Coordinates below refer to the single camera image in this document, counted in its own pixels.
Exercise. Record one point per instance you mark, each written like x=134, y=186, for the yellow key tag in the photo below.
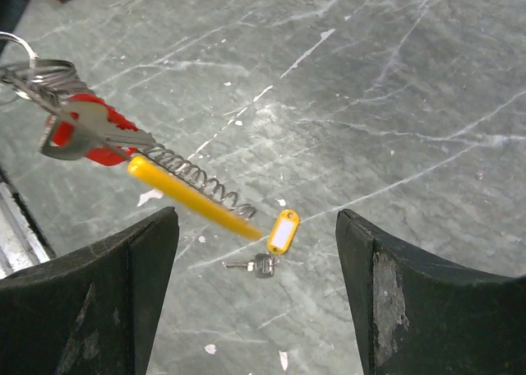
x=283, y=232

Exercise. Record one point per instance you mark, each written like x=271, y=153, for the red key tag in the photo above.
x=62, y=141

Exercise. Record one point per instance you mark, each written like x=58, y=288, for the large keyring with yellow handle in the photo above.
x=50, y=82

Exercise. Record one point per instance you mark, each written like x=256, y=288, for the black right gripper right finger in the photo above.
x=416, y=313

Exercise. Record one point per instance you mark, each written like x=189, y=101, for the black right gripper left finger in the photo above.
x=93, y=311

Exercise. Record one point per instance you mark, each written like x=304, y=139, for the silver key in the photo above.
x=141, y=138
x=262, y=265

